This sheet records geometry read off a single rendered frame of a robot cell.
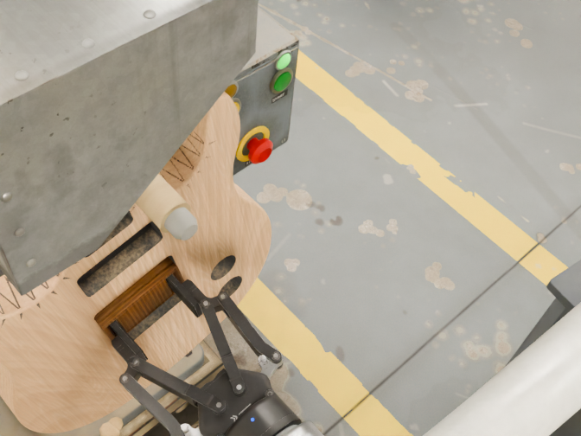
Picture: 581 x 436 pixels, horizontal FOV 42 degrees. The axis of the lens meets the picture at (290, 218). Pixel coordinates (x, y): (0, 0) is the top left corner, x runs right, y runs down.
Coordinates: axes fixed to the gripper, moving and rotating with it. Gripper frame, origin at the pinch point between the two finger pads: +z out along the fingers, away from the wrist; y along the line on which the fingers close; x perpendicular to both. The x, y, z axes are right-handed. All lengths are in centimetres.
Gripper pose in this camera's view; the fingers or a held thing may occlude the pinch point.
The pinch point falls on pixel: (147, 307)
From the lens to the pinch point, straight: 82.3
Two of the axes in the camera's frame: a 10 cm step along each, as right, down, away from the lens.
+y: 7.4, -6.1, 3.0
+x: -0.5, -4.9, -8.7
